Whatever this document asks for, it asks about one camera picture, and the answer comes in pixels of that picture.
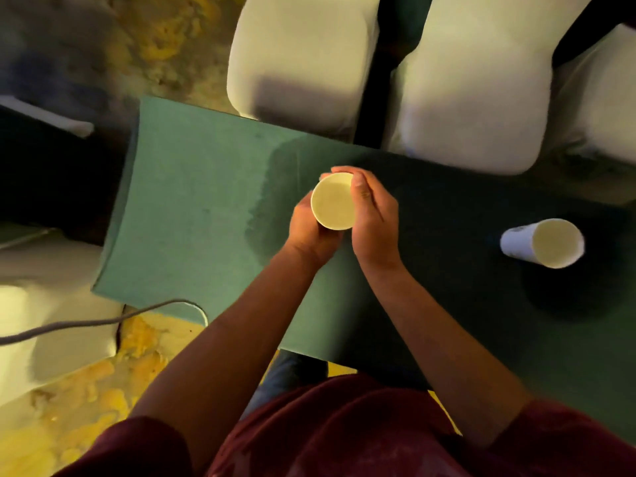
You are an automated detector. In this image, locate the person's right hand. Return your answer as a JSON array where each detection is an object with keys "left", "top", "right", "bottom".
[{"left": 330, "top": 166, "right": 401, "bottom": 268}]

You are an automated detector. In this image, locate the person's left hand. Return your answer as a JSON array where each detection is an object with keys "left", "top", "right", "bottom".
[{"left": 285, "top": 190, "right": 345, "bottom": 269}]

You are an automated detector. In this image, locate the white paper cup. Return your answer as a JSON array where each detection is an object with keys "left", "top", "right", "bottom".
[
  {"left": 310, "top": 172, "right": 357, "bottom": 231},
  {"left": 500, "top": 218, "right": 586, "bottom": 270}
]

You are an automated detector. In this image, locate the person's right forearm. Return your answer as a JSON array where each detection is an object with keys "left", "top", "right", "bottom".
[{"left": 357, "top": 258, "right": 535, "bottom": 448}]

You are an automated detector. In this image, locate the person's left forearm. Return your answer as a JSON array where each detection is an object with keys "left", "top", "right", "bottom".
[{"left": 130, "top": 241, "right": 329, "bottom": 473}]

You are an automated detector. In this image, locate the green tablecloth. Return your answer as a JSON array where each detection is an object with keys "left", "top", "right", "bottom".
[{"left": 92, "top": 96, "right": 636, "bottom": 445}]

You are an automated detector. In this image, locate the blue jeans leg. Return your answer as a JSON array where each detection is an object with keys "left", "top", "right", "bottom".
[{"left": 240, "top": 349, "right": 329, "bottom": 423}]

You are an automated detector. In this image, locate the maroon shirt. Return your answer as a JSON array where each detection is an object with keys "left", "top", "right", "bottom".
[{"left": 52, "top": 374, "right": 636, "bottom": 477}]

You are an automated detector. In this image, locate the grey cable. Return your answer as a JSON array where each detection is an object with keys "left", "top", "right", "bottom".
[{"left": 0, "top": 299, "right": 209, "bottom": 346}]

